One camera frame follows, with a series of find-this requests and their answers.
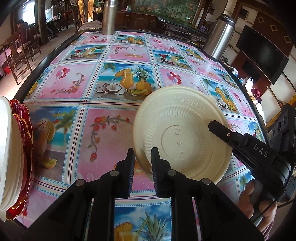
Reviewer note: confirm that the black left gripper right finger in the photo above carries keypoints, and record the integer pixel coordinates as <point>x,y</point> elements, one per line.
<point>167,181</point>

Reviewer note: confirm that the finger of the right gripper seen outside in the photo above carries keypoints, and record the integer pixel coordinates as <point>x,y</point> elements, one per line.
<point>233,139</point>

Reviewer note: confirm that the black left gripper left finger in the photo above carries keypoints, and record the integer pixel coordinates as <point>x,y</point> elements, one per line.
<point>117,183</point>

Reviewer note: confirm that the white foam plate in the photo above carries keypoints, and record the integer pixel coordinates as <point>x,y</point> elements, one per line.
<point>11,153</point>

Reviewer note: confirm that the black flat television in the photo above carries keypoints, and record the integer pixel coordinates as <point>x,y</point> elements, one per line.
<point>263,53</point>

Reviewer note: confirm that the steel thermos flask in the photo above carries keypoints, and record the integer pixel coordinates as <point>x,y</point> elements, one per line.
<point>109,17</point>
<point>219,37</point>

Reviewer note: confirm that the red gold-rimmed plate stack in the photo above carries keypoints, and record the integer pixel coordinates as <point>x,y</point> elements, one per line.
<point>22,116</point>

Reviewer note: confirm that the large landscape painting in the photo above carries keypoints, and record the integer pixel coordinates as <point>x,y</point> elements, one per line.
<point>179,10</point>

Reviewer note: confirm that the wooden dining chair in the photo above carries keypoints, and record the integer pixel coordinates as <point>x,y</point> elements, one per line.
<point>15,55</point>

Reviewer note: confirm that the seated person in background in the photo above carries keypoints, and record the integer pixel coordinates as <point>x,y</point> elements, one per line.
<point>22,28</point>

